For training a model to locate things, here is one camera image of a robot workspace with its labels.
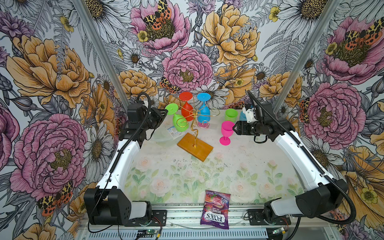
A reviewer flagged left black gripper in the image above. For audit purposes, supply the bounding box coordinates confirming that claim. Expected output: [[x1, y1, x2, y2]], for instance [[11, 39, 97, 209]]
[[141, 106, 169, 130]]

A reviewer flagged pink wine glass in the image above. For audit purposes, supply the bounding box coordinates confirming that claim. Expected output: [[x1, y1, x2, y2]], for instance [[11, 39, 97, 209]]
[[220, 121, 235, 146]]

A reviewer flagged blue wine glass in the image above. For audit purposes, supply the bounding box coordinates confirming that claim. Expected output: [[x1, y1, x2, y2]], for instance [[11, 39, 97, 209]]
[[197, 93, 211, 125], [239, 111, 247, 121]]

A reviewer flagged green wine glass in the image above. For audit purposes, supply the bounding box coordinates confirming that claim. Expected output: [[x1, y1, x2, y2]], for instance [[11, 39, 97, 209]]
[[225, 109, 238, 123], [165, 103, 189, 133]]

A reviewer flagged red wine glass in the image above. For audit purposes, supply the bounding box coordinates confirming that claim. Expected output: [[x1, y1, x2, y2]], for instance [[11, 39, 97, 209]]
[[179, 92, 193, 122]]

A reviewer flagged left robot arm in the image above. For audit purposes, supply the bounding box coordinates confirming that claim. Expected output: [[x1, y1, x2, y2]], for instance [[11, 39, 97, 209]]
[[84, 93, 168, 227]]

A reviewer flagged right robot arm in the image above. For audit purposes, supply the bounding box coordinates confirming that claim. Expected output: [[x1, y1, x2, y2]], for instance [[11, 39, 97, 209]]
[[233, 91, 357, 225]]

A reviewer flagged clear surgical mask packet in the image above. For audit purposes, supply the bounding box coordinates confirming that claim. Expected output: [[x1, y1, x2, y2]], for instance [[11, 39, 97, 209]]
[[150, 126, 185, 142]]

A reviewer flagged purple Fox's candy bag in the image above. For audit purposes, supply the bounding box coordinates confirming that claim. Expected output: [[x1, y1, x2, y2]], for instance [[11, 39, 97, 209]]
[[200, 190, 231, 230]]

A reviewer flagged green circuit board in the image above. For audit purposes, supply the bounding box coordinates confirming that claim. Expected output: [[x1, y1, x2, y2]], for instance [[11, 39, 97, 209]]
[[137, 229, 160, 237]]

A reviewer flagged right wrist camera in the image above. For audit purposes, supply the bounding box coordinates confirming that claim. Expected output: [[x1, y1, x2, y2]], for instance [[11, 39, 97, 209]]
[[242, 105, 257, 123]]

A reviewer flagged gold wire glass rack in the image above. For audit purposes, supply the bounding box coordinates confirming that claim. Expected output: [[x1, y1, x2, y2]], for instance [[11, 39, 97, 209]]
[[177, 105, 214, 162]]

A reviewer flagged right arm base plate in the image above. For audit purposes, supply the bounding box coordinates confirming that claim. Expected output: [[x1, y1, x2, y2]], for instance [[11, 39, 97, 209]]
[[243, 209, 292, 226]]

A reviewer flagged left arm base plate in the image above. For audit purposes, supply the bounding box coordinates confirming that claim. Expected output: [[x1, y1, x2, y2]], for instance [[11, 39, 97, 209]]
[[124, 210, 168, 227]]

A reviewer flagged aluminium front rail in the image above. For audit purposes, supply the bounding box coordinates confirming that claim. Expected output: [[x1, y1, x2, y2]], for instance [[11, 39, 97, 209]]
[[78, 203, 334, 231]]

